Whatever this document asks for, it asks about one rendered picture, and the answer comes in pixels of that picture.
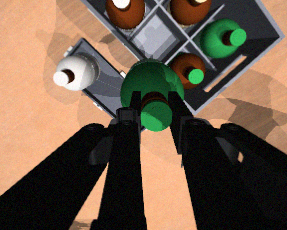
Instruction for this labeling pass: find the dark grey rectangular tray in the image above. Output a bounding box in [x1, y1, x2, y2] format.
[67, 38, 124, 119]

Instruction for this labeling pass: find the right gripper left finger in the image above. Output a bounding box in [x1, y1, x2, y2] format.
[0, 91, 147, 230]

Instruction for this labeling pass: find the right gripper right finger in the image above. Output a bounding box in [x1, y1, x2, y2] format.
[168, 91, 287, 230]

